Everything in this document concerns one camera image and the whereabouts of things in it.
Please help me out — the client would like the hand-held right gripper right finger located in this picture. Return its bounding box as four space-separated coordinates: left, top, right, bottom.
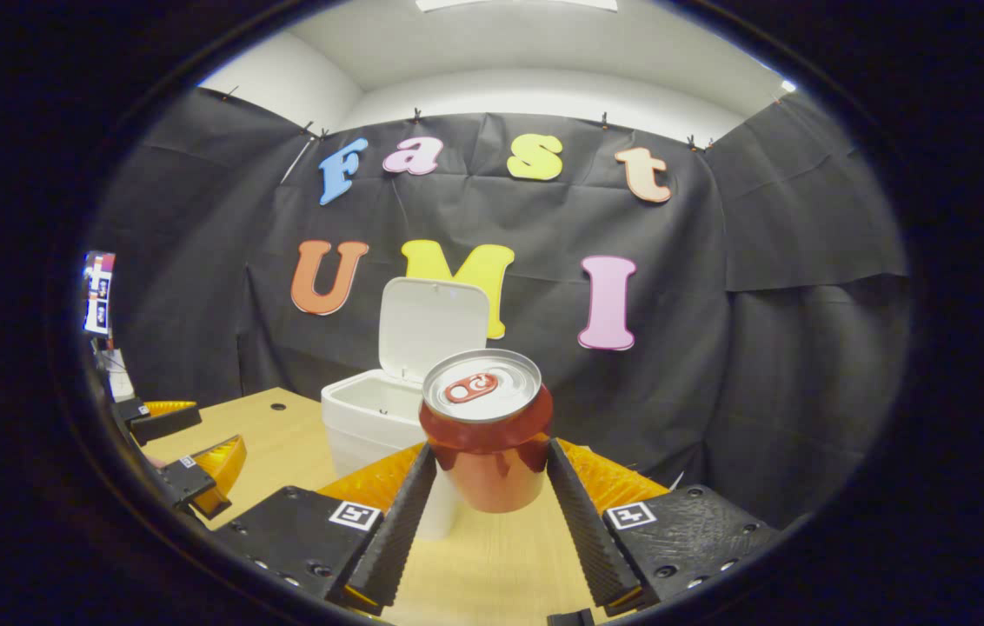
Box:
546 437 781 609

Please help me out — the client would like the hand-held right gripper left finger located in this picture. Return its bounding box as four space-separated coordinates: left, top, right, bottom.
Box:
212 442 439 609

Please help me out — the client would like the red pop can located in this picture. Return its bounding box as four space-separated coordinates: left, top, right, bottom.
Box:
418 349 555 514

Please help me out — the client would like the white desktop garbage bin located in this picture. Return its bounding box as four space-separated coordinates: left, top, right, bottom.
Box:
321 276 493 540

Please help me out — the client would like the white side table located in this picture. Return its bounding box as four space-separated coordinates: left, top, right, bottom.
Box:
99 348 136 403

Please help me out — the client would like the computer monitor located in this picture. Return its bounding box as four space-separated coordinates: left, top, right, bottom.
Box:
82 250 116 338

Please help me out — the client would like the ceiling light panel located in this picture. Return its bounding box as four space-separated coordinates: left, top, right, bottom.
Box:
416 0 619 13

